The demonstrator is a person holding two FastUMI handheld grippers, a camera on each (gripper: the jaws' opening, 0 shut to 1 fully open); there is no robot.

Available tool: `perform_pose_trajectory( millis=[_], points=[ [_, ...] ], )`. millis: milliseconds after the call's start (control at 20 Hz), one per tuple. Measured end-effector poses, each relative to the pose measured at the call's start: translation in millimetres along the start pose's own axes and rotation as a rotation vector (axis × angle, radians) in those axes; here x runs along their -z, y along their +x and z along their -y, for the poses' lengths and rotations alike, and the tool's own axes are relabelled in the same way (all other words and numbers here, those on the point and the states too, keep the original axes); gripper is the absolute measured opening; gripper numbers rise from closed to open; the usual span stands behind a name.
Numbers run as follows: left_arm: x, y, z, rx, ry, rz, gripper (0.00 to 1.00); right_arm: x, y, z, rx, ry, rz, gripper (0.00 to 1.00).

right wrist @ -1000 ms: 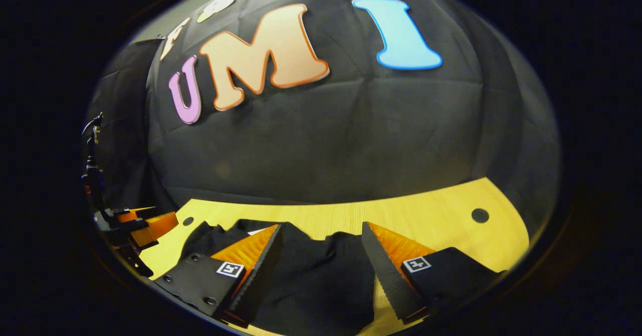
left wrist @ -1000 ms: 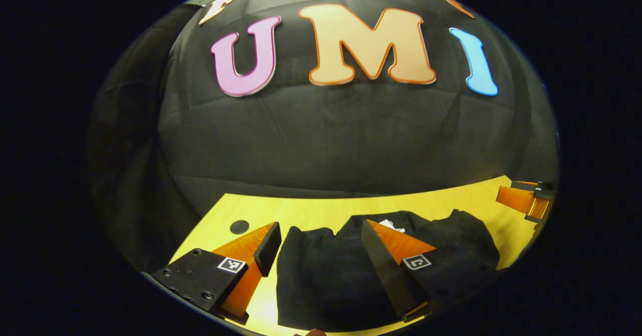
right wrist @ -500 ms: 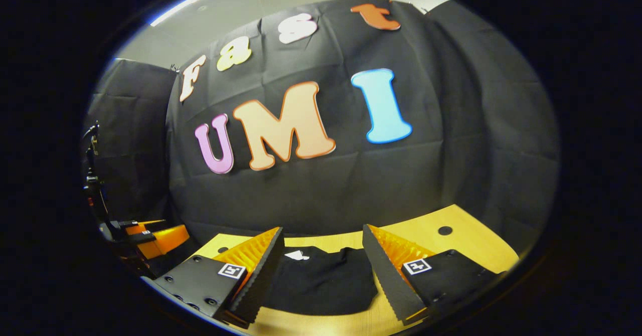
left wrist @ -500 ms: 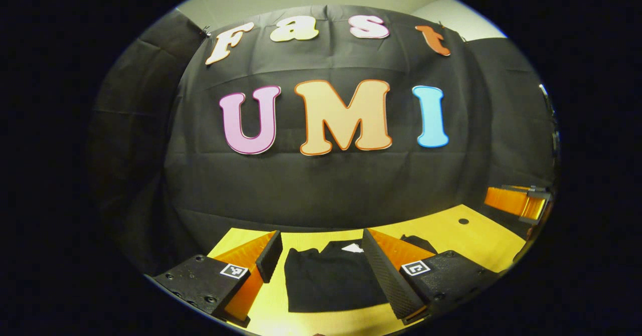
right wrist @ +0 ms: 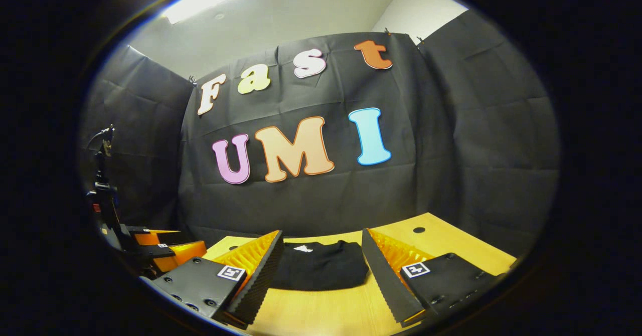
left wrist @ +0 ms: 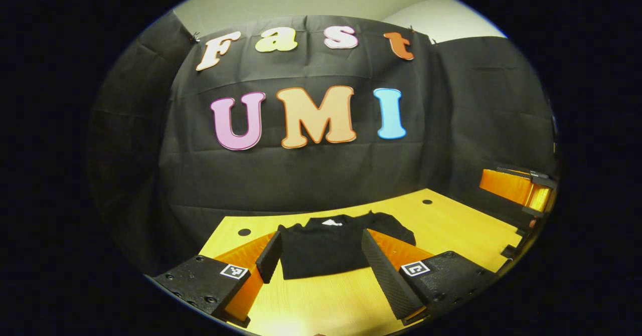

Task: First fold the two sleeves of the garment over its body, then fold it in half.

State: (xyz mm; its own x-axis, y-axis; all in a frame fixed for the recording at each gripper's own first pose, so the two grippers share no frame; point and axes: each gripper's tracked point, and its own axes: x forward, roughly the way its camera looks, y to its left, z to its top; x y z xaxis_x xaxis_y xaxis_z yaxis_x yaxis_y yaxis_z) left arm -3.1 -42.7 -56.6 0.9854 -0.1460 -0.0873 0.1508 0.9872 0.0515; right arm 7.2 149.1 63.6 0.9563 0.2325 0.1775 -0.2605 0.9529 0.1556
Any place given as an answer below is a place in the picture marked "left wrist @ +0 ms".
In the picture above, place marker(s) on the black table edge clamp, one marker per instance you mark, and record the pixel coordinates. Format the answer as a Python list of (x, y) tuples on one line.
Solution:
[(509, 252)]

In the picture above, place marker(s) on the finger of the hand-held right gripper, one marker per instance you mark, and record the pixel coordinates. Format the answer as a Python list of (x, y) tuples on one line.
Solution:
[(504, 185), (540, 199)]

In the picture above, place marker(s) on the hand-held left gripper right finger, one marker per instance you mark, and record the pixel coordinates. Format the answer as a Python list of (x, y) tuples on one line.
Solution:
[(383, 276)]

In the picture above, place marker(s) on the black backdrop cloth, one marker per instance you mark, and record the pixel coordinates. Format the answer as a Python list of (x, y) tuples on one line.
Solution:
[(311, 175)]

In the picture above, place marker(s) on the black button shirt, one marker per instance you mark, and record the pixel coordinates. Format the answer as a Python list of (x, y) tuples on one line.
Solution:
[(321, 250)]

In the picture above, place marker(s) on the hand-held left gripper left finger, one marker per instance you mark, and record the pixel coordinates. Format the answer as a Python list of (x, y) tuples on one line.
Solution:
[(269, 258)]

